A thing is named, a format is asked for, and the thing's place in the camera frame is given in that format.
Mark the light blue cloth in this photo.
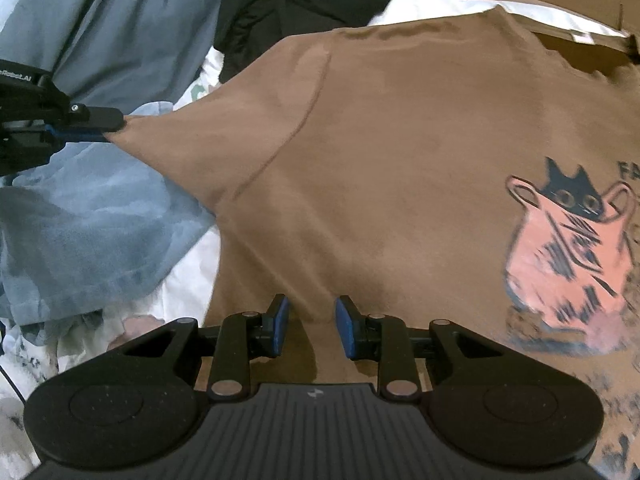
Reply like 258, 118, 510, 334
0, 101, 221, 333

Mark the brown printed t-shirt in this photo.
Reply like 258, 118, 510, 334
105, 2, 640, 480

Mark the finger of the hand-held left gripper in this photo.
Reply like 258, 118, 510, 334
47, 127, 108, 143
65, 104, 125, 131

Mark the cream bear printed blanket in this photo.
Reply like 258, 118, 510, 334
0, 0, 631, 471

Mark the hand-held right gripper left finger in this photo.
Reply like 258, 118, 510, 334
107, 294, 291, 401

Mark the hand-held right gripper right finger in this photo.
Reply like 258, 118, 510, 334
334, 295, 506, 401

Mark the black crumpled garment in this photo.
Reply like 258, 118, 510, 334
214, 0, 468, 85

